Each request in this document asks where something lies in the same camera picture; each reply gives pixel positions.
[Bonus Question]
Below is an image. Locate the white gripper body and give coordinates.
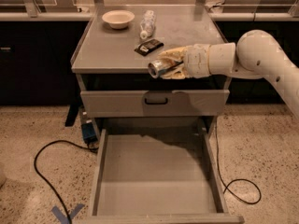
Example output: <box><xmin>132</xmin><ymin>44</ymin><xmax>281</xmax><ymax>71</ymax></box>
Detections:
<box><xmin>183</xmin><ymin>44</ymin><xmax>210</xmax><ymax>78</ymax></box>

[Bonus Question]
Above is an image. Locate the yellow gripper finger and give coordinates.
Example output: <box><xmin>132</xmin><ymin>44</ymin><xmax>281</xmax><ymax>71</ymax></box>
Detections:
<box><xmin>155</xmin><ymin>47</ymin><xmax>186</xmax><ymax>67</ymax></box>
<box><xmin>161</xmin><ymin>64</ymin><xmax>190</xmax><ymax>79</ymax></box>

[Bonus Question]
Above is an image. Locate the redbull can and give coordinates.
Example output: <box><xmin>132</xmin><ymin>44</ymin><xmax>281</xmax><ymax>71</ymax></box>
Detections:
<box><xmin>148</xmin><ymin>59</ymin><xmax>175</xmax><ymax>78</ymax></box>

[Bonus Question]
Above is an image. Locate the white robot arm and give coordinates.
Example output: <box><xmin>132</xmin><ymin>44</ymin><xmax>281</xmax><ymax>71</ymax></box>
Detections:
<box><xmin>148</xmin><ymin>30</ymin><xmax>299</xmax><ymax>118</ymax></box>

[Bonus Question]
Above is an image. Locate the closed grey top drawer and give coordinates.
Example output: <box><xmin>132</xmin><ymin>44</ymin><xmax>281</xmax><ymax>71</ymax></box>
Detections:
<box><xmin>81</xmin><ymin>90</ymin><xmax>230</xmax><ymax>118</ymax></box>

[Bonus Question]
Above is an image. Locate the grey drawer cabinet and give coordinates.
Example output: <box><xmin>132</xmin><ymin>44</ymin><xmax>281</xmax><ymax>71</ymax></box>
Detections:
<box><xmin>72</xmin><ymin>5</ymin><xmax>229</xmax><ymax>136</ymax></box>

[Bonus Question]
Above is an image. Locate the open grey middle drawer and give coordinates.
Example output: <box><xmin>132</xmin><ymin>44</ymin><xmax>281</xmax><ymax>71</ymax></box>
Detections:
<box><xmin>74</xmin><ymin>127</ymin><xmax>244</xmax><ymax>224</ymax></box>

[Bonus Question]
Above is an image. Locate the black snack packet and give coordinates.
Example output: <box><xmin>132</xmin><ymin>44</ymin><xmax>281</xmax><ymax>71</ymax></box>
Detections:
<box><xmin>135</xmin><ymin>39</ymin><xmax>164</xmax><ymax>56</ymax></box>

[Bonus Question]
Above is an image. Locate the clear plastic water bottle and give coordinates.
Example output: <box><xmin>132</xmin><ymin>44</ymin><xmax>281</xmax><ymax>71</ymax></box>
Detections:
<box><xmin>139</xmin><ymin>10</ymin><xmax>156</xmax><ymax>40</ymax></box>

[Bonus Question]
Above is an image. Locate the white bowl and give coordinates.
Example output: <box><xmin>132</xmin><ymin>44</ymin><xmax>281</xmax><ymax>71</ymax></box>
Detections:
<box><xmin>102</xmin><ymin>10</ymin><xmax>135</xmax><ymax>30</ymax></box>

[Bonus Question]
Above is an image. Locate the blue power box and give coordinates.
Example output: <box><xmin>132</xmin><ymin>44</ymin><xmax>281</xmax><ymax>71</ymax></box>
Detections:
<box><xmin>81</xmin><ymin>120</ymin><xmax>97</xmax><ymax>144</ymax></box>

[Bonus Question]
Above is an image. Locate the black drawer handle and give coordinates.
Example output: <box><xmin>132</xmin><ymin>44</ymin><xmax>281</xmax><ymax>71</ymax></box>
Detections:
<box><xmin>144</xmin><ymin>98</ymin><xmax>168</xmax><ymax>105</ymax></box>

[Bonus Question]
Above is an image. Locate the black cable right floor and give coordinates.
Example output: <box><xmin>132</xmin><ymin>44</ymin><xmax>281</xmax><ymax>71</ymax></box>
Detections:
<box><xmin>213</xmin><ymin>121</ymin><xmax>262</xmax><ymax>205</ymax></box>

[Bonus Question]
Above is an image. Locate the black cable floor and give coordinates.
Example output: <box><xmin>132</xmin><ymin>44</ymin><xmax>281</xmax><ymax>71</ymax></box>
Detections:
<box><xmin>33</xmin><ymin>139</ymin><xmax>99</xmax><ymax>224</ymax></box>
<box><xmin>213</xmin><ymin>121</ymin><xmax>262</xmax><ymax>205</ymax></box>

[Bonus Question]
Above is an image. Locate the black cable left floor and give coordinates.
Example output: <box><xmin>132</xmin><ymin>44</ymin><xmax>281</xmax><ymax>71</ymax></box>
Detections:
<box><xmin>33</xmin><ymin>139</ymin><xmax>99</xmax><ymax>224</ymax></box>

